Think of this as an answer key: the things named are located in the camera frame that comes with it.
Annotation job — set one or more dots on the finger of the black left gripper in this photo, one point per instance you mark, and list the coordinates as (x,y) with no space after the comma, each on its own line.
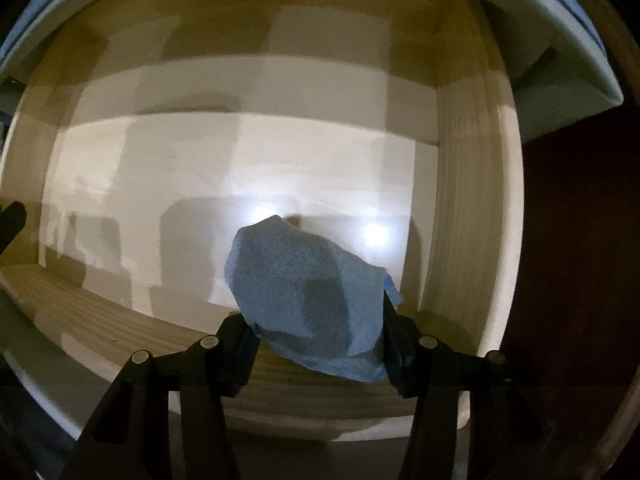
(12,221)

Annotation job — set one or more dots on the light blue underwear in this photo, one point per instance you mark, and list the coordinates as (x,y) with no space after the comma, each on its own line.
(311,301)

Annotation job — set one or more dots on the light wooden drawer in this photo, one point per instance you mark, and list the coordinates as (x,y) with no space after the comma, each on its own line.
(150,131)

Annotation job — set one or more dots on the blue bed mattress sheet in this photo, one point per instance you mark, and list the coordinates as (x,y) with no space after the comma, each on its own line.
(555,57)

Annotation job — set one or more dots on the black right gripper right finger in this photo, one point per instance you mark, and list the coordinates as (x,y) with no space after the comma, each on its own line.
(423,368)

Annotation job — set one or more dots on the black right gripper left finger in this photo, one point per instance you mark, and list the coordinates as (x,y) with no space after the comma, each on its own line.
(127,435)

